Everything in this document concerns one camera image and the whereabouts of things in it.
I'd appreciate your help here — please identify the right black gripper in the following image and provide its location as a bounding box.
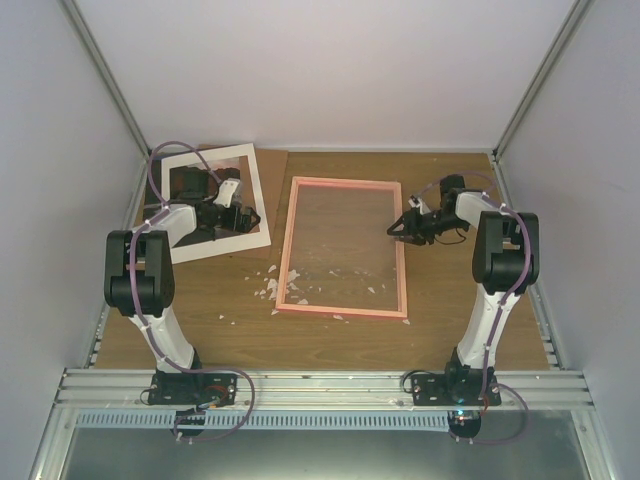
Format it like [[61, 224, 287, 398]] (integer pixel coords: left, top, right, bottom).
[[387, 207, 468, 246]]

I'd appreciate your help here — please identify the white photo mat board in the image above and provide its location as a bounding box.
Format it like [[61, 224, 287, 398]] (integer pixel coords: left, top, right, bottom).
[[160, 144, 271, 264]]

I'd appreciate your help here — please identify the pink wooden picture frame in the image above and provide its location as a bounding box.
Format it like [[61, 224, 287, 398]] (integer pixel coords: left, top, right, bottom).
[[275, 176, 408, 320]]

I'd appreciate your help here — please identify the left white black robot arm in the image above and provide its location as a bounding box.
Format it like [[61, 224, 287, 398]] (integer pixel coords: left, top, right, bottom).
[[104, 167, 261, 404]]

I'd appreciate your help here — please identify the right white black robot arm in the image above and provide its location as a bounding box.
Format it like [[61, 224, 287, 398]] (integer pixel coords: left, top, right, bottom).
[[387, 174, 540, 405]]

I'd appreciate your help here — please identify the brown cardboard backing sheet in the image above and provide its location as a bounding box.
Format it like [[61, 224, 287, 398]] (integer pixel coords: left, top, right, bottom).
[[208, 149, 288, 232]]

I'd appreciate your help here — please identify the white paint flake cluster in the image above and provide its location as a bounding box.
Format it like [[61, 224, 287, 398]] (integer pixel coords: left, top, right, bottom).
[[217, 263, 412, 325]]

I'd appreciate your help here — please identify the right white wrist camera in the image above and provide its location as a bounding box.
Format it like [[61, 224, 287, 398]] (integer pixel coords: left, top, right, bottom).
[[408, 195, 430, 215]]

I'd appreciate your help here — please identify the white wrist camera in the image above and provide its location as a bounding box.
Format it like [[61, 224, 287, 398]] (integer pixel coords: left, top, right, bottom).
[[408, 195, 430, 215], [214, 178, 242, 208]]

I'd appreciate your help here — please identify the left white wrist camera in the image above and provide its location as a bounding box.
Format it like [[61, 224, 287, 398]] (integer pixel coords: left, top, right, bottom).
[[214, 178, 242, 208]]

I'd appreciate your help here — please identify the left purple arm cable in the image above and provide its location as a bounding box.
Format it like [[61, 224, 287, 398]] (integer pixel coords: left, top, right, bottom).
[[127, 141, 257, 443]]

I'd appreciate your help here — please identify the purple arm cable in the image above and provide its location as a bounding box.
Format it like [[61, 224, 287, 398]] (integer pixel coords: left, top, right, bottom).
[[412, 170, 531, 445], [127, 141, 257, 443]]

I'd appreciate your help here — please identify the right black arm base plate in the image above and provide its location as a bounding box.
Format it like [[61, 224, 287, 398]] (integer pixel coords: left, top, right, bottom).
[[410, 372, 502, 407]]

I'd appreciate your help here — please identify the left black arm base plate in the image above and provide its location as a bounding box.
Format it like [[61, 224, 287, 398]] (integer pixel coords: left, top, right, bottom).
[[143, 371, 238, 408]]

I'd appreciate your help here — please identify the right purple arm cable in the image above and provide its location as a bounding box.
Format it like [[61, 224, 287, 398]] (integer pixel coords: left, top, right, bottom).
[[412, 170, 531, 445]]

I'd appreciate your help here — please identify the aluminium front rail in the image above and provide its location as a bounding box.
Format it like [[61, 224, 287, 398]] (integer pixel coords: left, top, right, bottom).
[[54, 369, 594, 410]]

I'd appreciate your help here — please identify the grey slotted cable duct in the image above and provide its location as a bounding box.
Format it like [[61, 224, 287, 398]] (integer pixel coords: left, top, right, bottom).
[[76, 409, 449, 432]]

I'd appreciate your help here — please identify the left aluminium corner post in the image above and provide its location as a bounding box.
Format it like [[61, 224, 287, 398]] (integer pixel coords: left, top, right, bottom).
[[58, 0, 150, 159]]

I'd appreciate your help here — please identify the aluminium corner post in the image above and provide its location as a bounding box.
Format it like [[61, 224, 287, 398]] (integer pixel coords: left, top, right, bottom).
[[491, 0, 592, 162], [58, 0, 150, 159]]

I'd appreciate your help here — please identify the right aluminium corner post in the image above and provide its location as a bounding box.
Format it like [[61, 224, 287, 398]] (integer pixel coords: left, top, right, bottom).
[[491, 0, 592, 162]]

